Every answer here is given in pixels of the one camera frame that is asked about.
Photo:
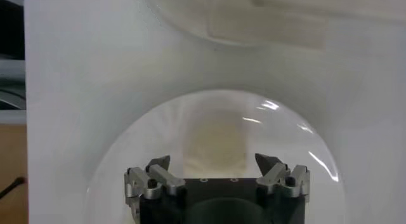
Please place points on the white round plate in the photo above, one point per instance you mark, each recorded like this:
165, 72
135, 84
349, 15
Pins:
158, 133

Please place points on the white black robot base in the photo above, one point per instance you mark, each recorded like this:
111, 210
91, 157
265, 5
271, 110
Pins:
11, 28

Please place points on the cream electric cooker base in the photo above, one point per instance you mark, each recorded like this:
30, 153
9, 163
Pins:
184, 19

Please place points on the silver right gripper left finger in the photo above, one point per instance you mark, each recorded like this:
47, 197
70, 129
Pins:
152, 181

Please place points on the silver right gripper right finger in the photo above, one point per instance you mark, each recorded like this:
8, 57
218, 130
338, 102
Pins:
279, 177

